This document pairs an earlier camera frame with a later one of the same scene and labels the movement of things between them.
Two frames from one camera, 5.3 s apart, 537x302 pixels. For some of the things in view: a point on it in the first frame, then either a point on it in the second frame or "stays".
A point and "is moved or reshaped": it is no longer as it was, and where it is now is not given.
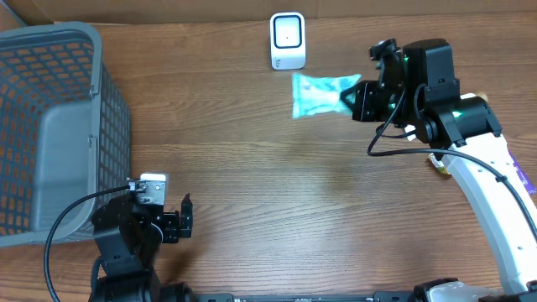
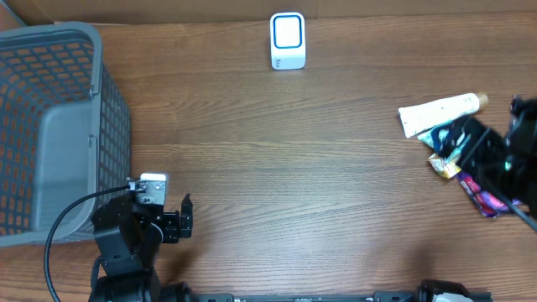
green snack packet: x=438 y=164 stays
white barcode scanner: x=288 y=40 stays
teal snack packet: x=315 y=94 is moved or reshaped
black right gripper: x=366 y=111 -> x=481 y=140
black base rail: x=394 y=296 stays
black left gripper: x=174 y=224 stays
